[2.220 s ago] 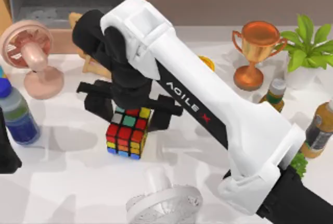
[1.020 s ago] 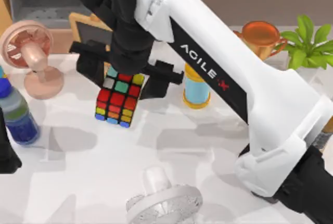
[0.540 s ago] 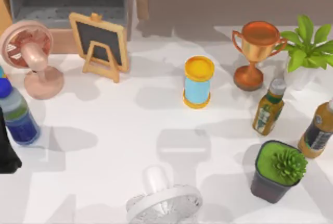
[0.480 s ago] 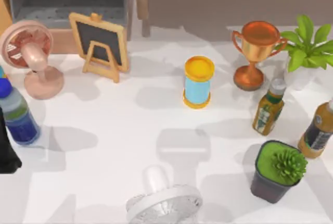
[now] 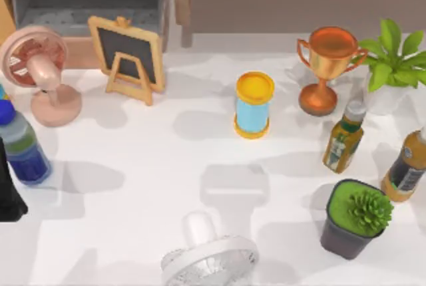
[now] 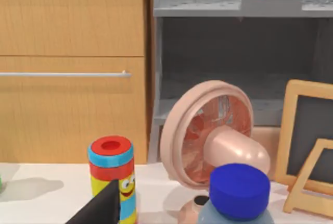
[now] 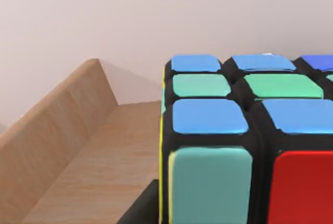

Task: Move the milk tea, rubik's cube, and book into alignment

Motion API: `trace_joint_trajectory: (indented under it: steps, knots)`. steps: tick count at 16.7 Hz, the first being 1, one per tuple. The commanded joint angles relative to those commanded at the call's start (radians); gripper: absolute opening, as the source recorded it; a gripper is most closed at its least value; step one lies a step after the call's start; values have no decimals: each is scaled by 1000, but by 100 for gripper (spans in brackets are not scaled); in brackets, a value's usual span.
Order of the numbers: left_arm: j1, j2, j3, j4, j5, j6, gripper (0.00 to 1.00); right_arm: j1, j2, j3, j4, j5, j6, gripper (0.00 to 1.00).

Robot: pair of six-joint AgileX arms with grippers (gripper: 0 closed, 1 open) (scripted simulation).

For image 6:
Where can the green object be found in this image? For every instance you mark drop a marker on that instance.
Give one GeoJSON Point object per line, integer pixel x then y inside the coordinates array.
{"type": "Point", "coordinates": [1, 183]}

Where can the wooden drawer front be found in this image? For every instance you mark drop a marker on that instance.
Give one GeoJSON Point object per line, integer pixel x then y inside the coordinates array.
{"type": "Point", "coordinates": [72, 109]}

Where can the grey open shelf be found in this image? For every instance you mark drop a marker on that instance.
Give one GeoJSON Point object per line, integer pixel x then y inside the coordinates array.
{"type": "Point", "coordinates": [234, 52]}

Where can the wooden cupboard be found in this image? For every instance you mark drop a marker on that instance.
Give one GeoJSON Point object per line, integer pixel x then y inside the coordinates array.
{"type": "Point", "coordinates": [75, 67]}

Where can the bottle with blue cap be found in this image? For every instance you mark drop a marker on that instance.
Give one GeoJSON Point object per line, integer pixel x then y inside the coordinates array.
{"type": "Point", "coordinates": [238, 195]}

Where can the pink desk fan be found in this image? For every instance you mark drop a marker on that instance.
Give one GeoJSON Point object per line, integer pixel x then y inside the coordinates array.
{"type": "Point", "coordinates": [208, 140]}

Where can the wooden framed blackboard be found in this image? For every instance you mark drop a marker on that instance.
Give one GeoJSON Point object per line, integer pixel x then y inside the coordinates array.
{"type": "Point", "coordinates": [304, 146]}

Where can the wooden cupboard door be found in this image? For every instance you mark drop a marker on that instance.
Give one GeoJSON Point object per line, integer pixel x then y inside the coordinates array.
{"type": "Point", "coordinates": [72, 14]}

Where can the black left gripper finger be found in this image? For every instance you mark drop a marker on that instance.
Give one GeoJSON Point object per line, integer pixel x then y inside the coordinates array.
{"type": "Point", "coordinates": [104, 205]}

